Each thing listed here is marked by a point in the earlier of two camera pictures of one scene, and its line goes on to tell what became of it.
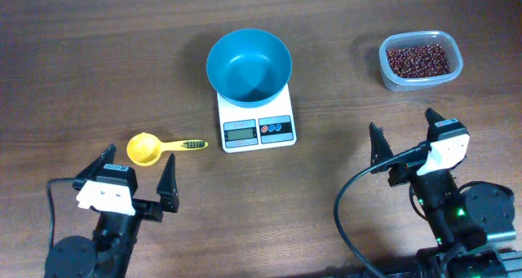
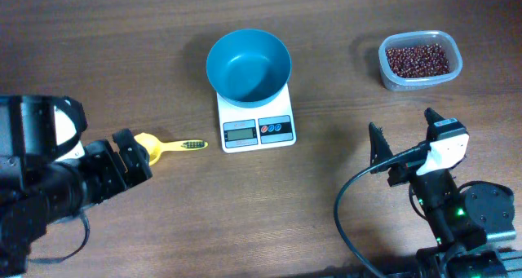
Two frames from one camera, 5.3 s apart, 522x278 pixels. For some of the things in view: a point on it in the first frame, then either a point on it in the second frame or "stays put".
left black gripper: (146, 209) to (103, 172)
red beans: (419, 60) stays put
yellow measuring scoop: (145, 148) stays put
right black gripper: (404, 173) stays put
